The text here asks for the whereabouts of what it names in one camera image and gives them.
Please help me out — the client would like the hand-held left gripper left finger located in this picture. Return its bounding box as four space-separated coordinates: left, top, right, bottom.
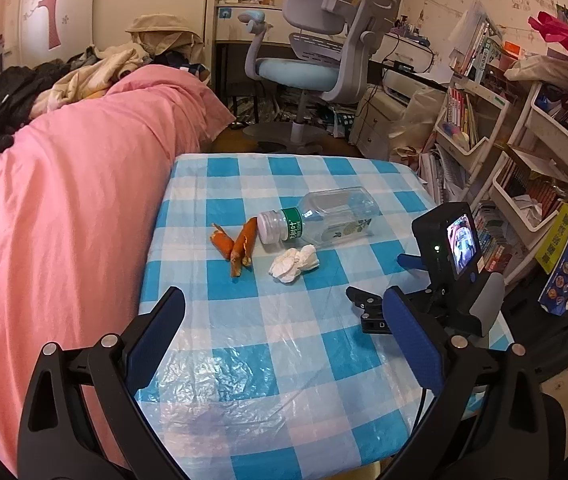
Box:
16 286 187 480

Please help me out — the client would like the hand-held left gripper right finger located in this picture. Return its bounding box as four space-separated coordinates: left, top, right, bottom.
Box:
383 286 567 480

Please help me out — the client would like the clear plastic bottle green label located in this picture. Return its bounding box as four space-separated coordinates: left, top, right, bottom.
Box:
257 186 382 247

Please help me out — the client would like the white tissue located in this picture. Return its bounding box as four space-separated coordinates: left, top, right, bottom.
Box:
269 244 321 283

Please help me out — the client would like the orange carrot piece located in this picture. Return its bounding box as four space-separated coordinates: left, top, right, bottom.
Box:
209 223 236 261
230 216 260 278

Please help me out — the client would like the wide white book rack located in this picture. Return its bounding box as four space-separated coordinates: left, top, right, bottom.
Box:
469 80 568 281

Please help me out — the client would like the blue white checked tablecloth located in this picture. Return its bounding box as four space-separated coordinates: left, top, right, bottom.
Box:
134 152 515 480

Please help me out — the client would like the narrow white book rack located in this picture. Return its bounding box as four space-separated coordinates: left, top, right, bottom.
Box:
416 80 510 211

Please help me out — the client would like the translucent plastic bag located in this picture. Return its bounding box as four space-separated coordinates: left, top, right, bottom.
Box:
389 87 447 161

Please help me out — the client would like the pink blanket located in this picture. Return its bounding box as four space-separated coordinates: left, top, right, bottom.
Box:
0 64 237 478

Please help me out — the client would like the white drawer cabinet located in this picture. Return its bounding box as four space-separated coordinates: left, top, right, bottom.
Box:
356 85 445 161

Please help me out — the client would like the white printer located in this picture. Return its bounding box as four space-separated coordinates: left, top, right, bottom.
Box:
381 67 452 106

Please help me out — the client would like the group of upright books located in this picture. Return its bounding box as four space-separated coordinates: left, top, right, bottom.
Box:
449 0 505 81

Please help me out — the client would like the grey blue office chair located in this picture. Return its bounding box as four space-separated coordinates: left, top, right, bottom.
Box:
236 0 405 153

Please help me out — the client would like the red bag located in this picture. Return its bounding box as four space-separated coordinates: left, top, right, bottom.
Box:
528 10 568 61

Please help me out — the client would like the black clothing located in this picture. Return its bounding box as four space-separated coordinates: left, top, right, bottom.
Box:
0 62 72 172

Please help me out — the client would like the white desk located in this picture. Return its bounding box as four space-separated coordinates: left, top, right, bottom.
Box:
212 2 445 121

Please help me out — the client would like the tan jacket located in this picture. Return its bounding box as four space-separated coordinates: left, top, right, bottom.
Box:
126 14 205 61

